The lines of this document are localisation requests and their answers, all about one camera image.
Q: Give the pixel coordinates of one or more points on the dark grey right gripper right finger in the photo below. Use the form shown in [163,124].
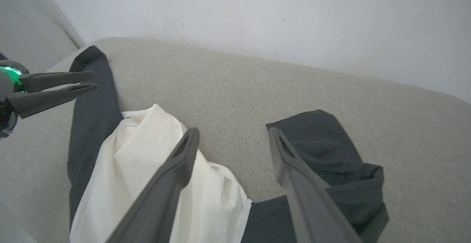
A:
[312,206]

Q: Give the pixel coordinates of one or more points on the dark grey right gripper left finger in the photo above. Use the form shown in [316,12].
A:
[162,199]

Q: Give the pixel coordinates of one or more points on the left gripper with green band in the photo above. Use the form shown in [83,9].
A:
[6,84]

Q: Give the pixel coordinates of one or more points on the white shirt with dark grey sleeves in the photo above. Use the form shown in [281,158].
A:
[121,169]

